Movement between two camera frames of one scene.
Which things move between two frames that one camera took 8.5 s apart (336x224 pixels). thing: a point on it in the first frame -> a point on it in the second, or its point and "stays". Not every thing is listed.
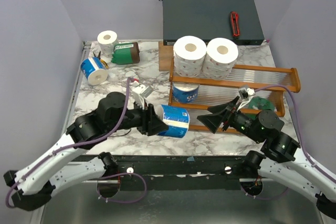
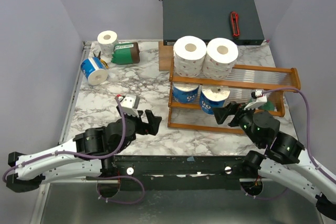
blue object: (185, 93) stays
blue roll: (176, 119) -> (213, 96)
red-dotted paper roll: (221, 53) stays
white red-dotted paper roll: (188, 53) stays
